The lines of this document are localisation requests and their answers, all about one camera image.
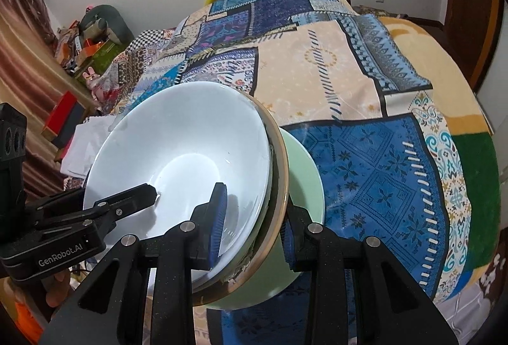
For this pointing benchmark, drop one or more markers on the brown striped curtain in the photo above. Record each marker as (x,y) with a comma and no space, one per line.
(24,71)

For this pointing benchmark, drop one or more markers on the pink bowl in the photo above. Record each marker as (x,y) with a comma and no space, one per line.
(280,170)

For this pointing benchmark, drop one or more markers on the person's left hand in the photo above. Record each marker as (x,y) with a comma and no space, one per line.
(59,289)

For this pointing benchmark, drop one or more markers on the white bowl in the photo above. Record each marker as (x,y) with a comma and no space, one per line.
(178,138)

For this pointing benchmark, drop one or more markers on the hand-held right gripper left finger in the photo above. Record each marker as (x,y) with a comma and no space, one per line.
(218,218)

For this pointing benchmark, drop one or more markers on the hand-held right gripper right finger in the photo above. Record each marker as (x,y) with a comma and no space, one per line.
(286,245)

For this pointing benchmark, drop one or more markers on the green bowl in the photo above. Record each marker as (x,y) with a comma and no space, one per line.
(305,186)

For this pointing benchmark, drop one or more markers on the white lilac printed cloth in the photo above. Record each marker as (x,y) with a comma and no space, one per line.
(472,297)

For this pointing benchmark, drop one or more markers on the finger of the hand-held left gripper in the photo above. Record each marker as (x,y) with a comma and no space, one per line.
(131,198)
(59,204)

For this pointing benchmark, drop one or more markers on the red box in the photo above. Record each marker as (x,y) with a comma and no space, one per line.
(63,110)

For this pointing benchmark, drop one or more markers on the blue patchwork blanket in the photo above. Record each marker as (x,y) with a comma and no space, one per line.
(377,190)

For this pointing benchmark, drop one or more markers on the pink bunny toy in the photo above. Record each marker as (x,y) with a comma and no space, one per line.
(91,77)

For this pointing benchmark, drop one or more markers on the dark backpack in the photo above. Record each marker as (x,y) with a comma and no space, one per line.
(381,10)

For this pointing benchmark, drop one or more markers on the brown checkered patchwork cloth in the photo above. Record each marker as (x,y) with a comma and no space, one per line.
(135,59)

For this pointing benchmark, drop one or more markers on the pile of colourful clutter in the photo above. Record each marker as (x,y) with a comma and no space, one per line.
(71,43)

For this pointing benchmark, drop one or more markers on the person's orange clothing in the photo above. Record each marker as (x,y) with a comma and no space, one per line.
(27,317)

